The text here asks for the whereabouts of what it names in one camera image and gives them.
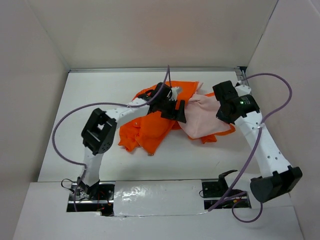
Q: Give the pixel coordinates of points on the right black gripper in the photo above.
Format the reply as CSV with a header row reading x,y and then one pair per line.
x,y
220,116

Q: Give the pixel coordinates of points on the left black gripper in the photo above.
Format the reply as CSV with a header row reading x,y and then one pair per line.
x,y
171,114

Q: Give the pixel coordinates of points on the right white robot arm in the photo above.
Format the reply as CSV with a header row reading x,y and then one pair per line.
x,y
277,176

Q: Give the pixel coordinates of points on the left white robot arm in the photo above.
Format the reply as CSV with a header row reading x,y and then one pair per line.
x,y
99,132

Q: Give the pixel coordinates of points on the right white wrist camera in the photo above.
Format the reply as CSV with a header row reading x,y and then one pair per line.
x,y
242,89

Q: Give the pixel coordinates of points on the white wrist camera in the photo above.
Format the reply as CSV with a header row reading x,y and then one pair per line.
x,y
175,91
242,89

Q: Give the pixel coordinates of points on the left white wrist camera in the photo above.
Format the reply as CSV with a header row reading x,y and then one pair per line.
x,y
175,91

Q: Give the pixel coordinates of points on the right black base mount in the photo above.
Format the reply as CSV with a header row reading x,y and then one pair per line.
x,y
214,189

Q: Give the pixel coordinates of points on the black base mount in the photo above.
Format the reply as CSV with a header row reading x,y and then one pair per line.
x,y
214,189
100,201

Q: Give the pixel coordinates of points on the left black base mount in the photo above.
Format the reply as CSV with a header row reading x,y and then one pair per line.
x,y
100,201

